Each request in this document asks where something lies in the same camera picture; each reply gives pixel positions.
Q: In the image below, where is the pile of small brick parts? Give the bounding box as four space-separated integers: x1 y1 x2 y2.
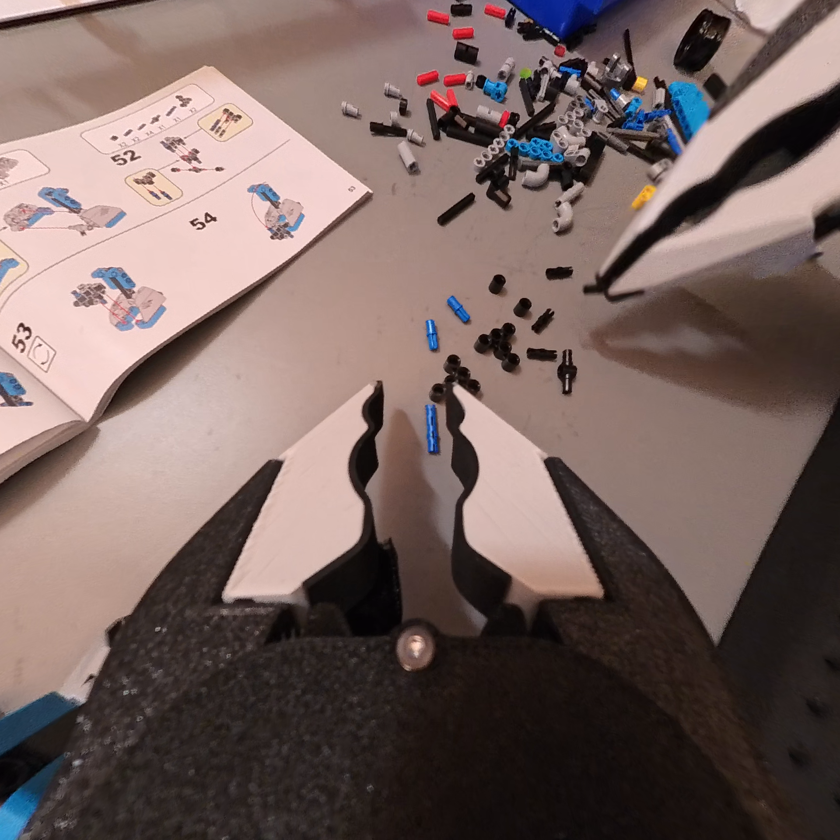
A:
341 0 723 234

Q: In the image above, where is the blue black brick frame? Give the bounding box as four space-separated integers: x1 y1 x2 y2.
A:
0 692 80 840

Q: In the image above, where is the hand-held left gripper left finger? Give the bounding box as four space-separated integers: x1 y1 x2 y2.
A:
222 381 387 603

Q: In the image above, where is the grey desk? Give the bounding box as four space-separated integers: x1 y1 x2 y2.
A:
0 0 840 716

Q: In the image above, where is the blue plastic bin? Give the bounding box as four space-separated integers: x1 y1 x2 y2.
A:
508 0 621 37

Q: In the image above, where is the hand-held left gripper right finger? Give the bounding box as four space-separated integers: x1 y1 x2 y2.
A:
444 382 605 599

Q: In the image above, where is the instruction booklet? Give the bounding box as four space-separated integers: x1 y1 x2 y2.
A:
0 66 374 483

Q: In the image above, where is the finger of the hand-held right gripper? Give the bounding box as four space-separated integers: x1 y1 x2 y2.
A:
599 84 840 283
583 196 824 304

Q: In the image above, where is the black brick connector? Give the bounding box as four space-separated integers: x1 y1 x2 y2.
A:
474 323 522 374
428 354 482 403

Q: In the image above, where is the black toy wheel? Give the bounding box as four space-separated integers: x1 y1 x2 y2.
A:
674 10 732 70

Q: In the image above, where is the black perforated pad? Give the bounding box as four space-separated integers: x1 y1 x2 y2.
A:
715 407 840 840

